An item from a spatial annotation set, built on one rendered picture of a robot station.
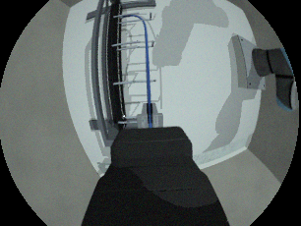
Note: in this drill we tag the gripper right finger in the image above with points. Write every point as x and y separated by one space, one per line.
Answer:
156 118

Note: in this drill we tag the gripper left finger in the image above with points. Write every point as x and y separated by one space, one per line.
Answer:
143 119

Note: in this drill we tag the black metal rack with patch panel and cable rings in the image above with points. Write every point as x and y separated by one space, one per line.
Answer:
113 65

